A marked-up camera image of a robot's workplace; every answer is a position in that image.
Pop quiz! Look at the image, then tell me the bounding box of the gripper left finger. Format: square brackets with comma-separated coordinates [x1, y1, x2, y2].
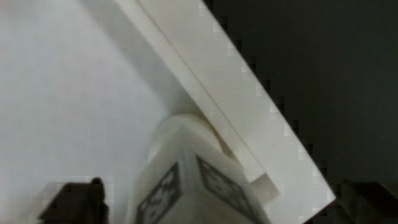
[39, 177, 108, 224]

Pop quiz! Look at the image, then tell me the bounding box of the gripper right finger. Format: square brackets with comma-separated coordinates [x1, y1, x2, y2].
[339, 182, 398, 224]

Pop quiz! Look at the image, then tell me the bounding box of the white leg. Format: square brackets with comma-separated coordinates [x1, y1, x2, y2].
[124, 114, 272, 224]

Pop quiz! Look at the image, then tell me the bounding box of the white square tabletop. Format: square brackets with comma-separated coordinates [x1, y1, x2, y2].
[0, 0, 336, 224]

